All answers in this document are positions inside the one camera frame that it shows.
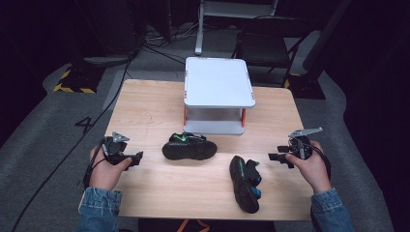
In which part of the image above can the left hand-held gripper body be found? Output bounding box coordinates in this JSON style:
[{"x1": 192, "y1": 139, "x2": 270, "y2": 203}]
[{"x1": 102, "y1": 130, "x2": 144, "y2": 166}]

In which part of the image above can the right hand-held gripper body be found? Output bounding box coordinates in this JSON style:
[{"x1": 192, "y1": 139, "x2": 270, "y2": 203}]
[{"x1": 287, "y1": 127, "x2": 324, "y2": 160}]

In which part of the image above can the person's left hand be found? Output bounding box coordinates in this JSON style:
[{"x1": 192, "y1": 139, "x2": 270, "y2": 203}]
[{"x1": 88, "y1": 144, "x2": 133, "y2": 191}]

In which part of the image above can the person's right hand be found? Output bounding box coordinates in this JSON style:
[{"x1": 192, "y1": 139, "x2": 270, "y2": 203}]
[{"x1": 284, "y1": 139, "x2": 333, "y2": 195}]

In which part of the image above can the black yellow striped stand base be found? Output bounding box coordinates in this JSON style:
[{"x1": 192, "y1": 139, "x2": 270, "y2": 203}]
[{"x1": 52, "y1": 65, "x2": 105, "y2": 95}]

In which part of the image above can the dark slanted stand with base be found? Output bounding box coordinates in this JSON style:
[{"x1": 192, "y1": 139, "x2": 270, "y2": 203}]
[{"x1": 285, "y1": 0, "x2": 354, "y2": 101}]

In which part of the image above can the white two-tier shelf rack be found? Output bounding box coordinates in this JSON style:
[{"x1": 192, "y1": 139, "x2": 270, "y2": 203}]
[{"x1": 182, "y1": 56, "x2": 256, "y2": 136}]

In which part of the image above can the black folding chair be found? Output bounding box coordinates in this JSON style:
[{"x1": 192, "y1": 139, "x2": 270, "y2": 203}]
[{"x1": 231, "y1": 14, "x2": 311, "y2": 89}]

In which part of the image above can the white metal stand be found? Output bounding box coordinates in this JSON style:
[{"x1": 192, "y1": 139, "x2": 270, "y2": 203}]
[{"x1": 194, "y1": 0, "x2": 280, "y2": 56}]

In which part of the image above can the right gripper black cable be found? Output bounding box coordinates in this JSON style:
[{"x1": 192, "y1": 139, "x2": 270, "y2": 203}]
[{"x1": 307, "y1": 145, "x2": 333, "y2": 182}]

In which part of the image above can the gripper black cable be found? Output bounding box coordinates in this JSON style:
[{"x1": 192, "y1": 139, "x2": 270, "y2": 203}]
[
  {"x1": 307, "y1": 145, "x2": 333, "y2": 182},
  {"x1": 82, "y1": 137, "x2": 108, "y2": 190}
]

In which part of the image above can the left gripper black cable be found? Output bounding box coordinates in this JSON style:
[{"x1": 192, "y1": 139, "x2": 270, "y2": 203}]
[{"x1": 82, "y1": 137, "x2": 108, "y2": 190}]

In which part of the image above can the long black floor cable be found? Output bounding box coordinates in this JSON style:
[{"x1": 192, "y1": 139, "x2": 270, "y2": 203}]
[{"x1": 11, "y1": 47, "x2": 139, "y2": 232}]

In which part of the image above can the black sandal with blue strap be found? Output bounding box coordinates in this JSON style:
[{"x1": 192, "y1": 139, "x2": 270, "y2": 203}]
[{"x1": 228, "y1": 155, "x2": 263, "y2": 215}]

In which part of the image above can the black sandal with green strap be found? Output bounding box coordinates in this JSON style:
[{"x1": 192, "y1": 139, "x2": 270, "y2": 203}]
[{"x1": 161, "y1": 131, "x2": 219, "y2": 161}]

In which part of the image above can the orange strap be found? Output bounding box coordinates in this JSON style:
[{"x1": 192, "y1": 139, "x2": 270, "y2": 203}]
[{"x1": 176, "y1": 218, "x2": 211, "y2": 232}]

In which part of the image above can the bundle of floor cables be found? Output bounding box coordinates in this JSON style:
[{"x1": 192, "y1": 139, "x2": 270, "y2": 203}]
[{"x1": 140, "y1": 22, "x2": 202, "y2": 66}]

